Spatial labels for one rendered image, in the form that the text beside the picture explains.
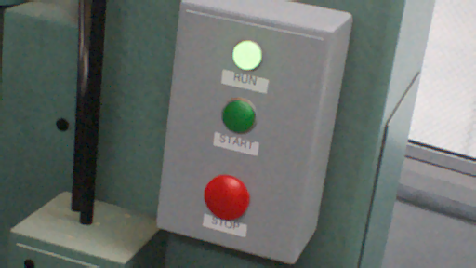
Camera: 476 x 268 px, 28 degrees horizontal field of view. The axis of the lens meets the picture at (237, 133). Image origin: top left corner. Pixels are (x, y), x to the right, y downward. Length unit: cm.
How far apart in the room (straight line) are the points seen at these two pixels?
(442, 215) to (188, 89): 157
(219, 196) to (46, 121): 22
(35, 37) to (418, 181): 146
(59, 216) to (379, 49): 26
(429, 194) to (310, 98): 155
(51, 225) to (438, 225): 154
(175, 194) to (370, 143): 14
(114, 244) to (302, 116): 17
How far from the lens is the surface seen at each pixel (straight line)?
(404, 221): 216
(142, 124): 69
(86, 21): 71
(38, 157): 79
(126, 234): 68
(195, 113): 60
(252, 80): 58
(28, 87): 78
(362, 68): 63
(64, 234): 67
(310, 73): 57
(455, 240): 214
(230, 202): 60
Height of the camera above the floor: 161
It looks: 20 degrees down
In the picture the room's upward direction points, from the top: 8 degrees clockwise
